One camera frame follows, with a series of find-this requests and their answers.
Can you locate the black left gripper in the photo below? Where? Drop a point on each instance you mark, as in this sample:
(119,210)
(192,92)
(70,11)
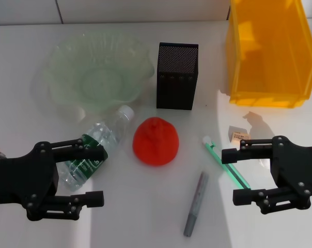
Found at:
(16,178)

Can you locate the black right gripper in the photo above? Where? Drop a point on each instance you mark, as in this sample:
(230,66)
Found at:
(298,165)

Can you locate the beige eraser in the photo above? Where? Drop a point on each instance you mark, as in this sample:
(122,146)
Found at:
(237,136)

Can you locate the green utility knife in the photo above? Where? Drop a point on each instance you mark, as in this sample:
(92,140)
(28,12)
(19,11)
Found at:
(209,144)

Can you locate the clear green-label water bottle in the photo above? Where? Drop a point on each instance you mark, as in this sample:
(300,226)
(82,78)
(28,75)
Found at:
(99,131)

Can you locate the grey marker pen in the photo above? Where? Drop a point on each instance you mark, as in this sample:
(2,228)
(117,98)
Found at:
(197,199)

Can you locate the green glass fruit bowl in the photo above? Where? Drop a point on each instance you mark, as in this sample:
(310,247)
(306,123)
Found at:
(99,77)

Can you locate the black mesh pen holder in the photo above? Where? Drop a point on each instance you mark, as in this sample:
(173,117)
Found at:
(176,85)

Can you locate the yellow plastic bin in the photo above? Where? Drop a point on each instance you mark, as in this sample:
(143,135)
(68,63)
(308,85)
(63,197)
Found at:
(272,64)

